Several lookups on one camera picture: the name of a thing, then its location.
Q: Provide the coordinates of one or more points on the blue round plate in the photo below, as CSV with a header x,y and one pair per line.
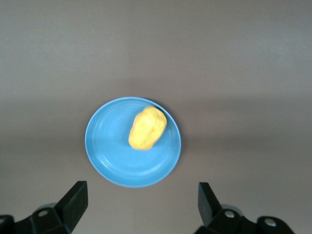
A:
x,y
117,151

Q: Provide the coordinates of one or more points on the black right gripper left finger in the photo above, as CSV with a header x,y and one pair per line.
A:
x,y
61,214

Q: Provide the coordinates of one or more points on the yellow potato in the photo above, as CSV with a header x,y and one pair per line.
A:
x,y
147,129

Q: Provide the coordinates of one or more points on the brown table cover sheet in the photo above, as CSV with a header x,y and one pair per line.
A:
x,y
156,48

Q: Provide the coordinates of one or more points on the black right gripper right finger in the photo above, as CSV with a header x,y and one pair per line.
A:
x,y
219,219

